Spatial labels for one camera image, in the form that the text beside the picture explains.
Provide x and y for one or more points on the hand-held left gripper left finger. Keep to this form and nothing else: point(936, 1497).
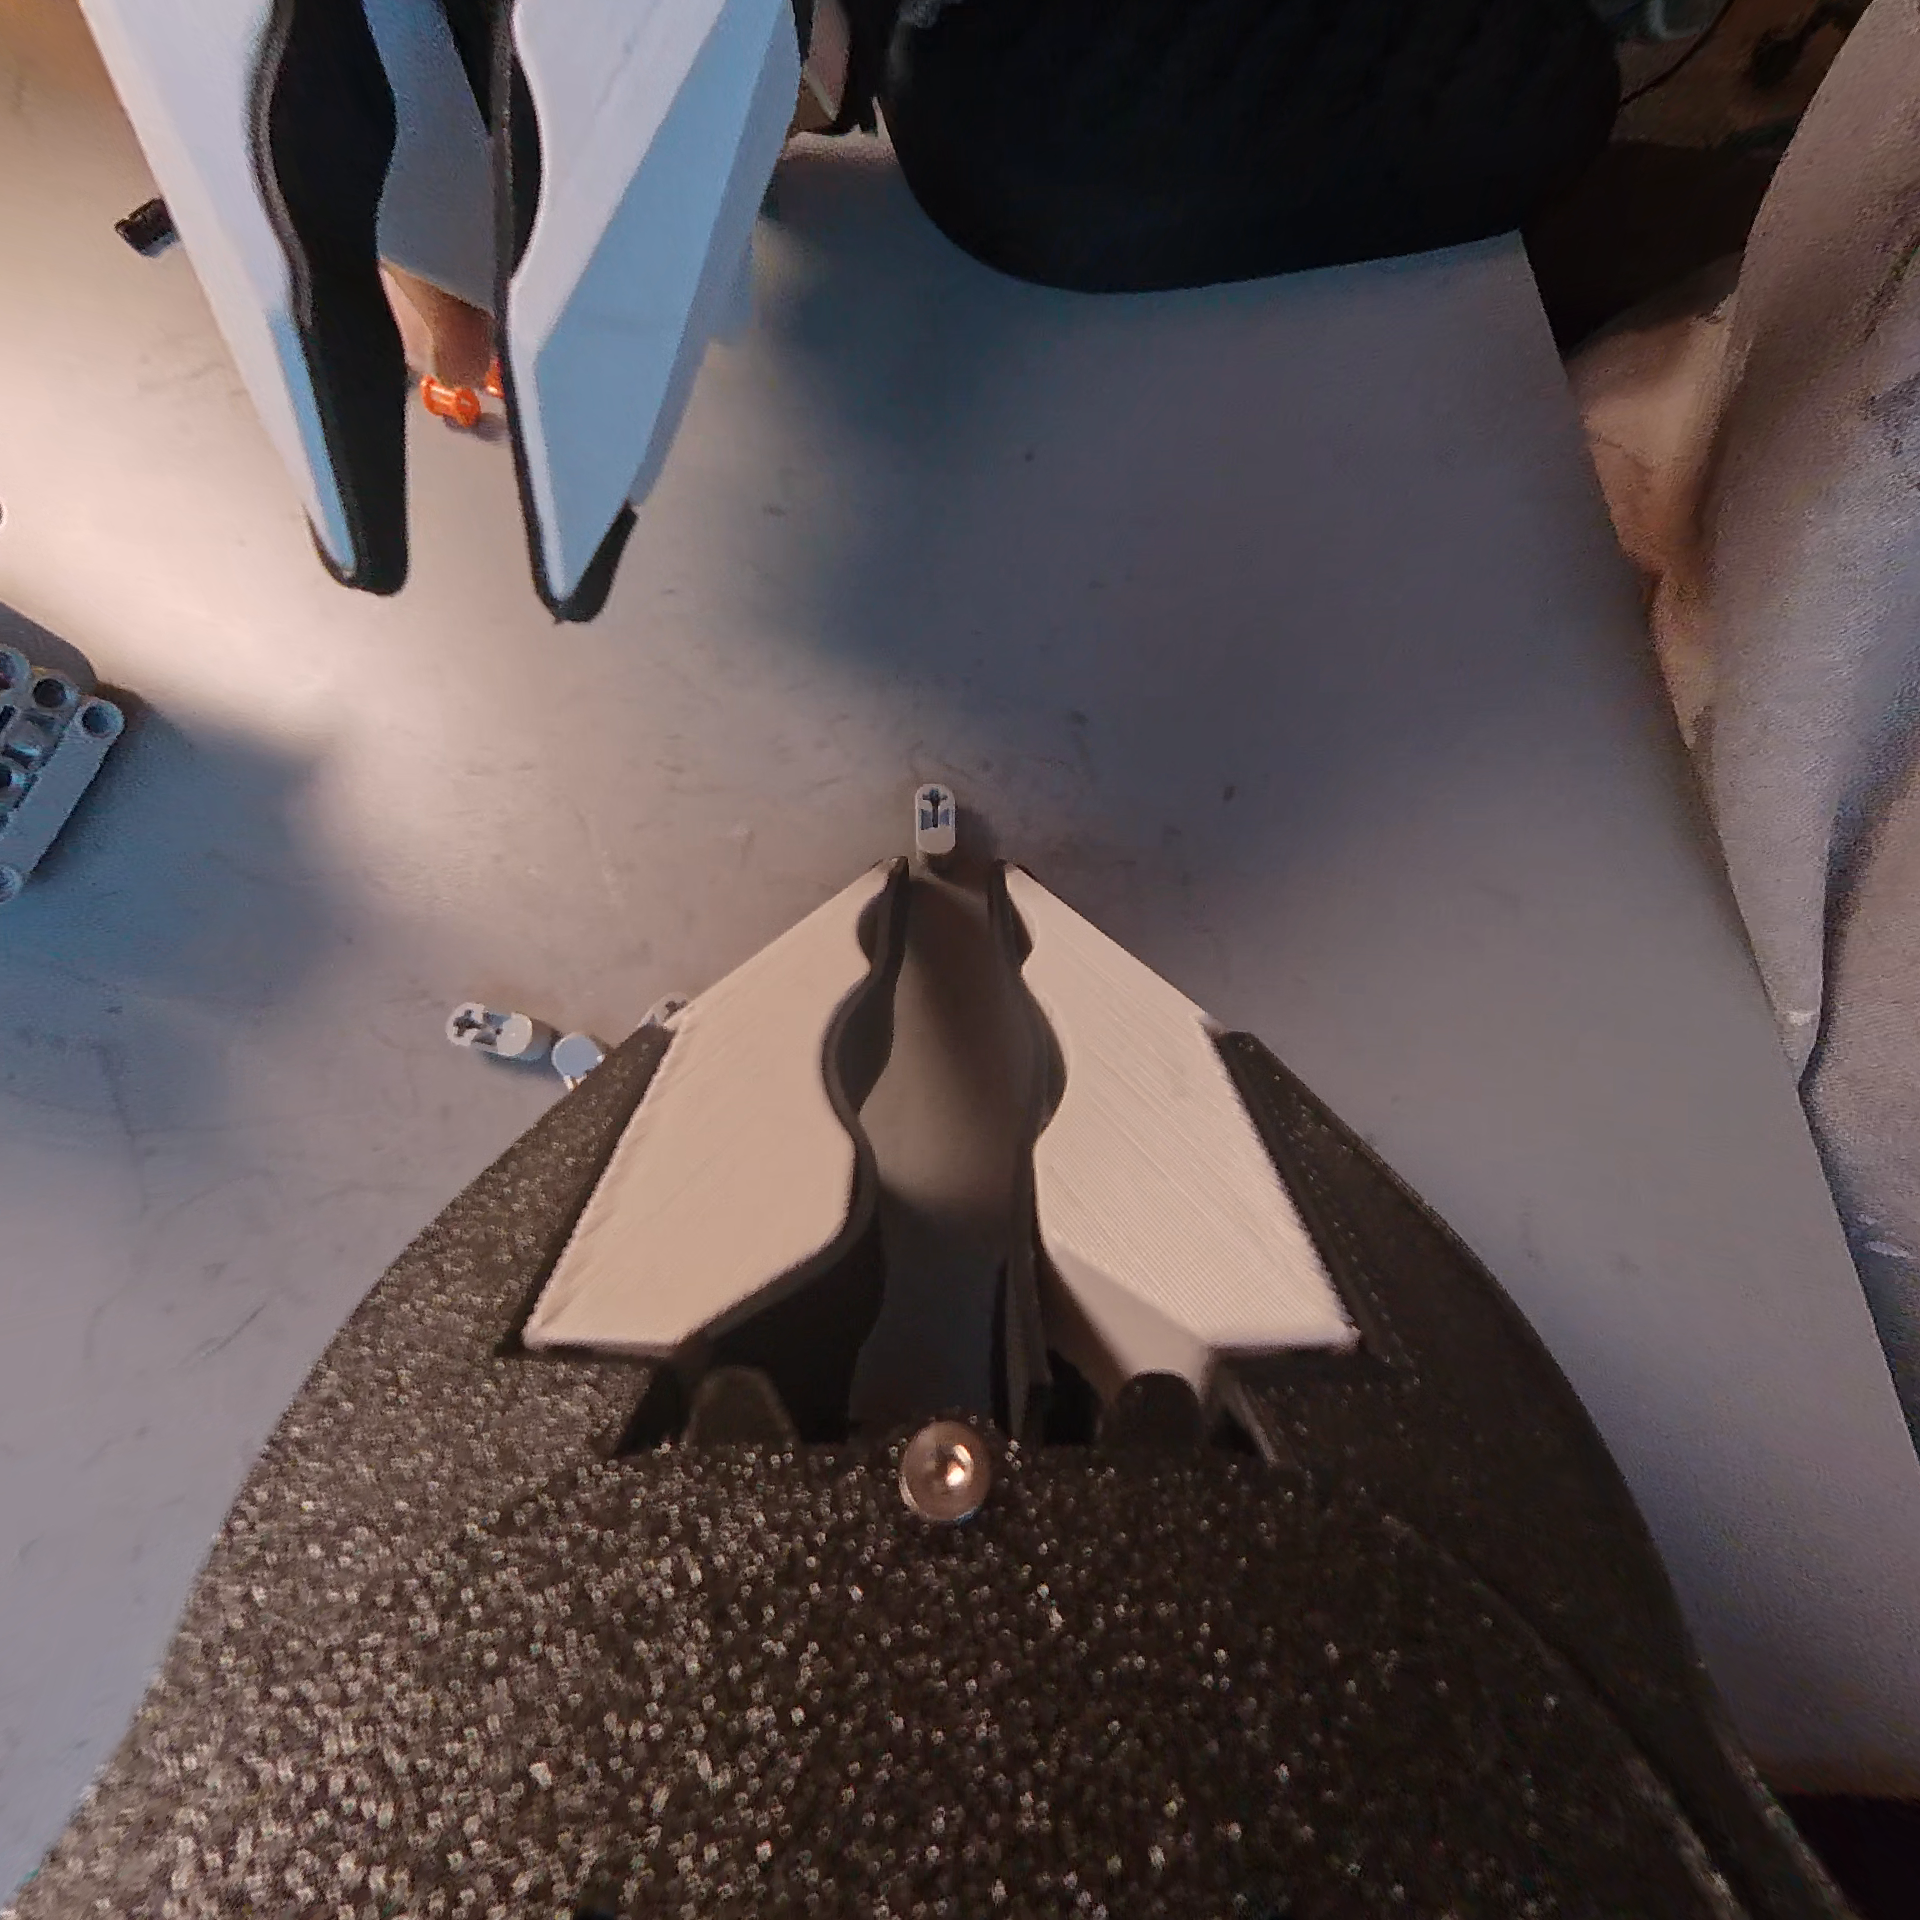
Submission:
point(720, 1184)

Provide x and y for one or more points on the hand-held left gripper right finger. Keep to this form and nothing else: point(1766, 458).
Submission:
point(1172, 1184)

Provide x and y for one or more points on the dark cloth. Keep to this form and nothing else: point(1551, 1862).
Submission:
point(1200, 136)

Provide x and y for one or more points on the brick engine model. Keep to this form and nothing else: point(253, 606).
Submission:
point(45, 734)

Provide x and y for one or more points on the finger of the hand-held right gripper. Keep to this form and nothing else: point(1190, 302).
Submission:
point(196, 136)
point(646, 194)

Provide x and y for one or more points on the cluster of orange bushes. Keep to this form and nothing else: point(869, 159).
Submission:
point(446, 399)

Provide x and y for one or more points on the person's right hand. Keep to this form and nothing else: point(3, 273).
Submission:
point(443, 338)

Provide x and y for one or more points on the black brick pin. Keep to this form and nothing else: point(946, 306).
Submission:
point(148, 225)

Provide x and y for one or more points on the pile of grey connectors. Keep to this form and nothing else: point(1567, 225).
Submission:
point(488, 1026)

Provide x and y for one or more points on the grey brick connector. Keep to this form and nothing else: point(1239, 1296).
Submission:
point(936, 818)

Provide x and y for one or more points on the grey desk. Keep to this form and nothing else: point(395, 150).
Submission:
point(1200, 600)

